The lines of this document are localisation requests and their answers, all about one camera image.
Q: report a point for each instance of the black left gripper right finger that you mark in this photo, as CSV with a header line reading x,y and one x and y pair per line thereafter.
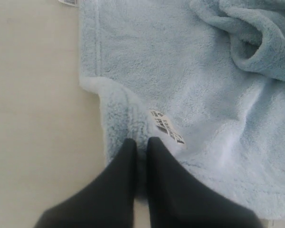
x,y
178,200

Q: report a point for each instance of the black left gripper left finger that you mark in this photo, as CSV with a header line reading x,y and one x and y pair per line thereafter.
x,y
107,202

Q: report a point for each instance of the light blue terry towel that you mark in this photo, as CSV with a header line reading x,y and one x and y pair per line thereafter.
x,y
206,76

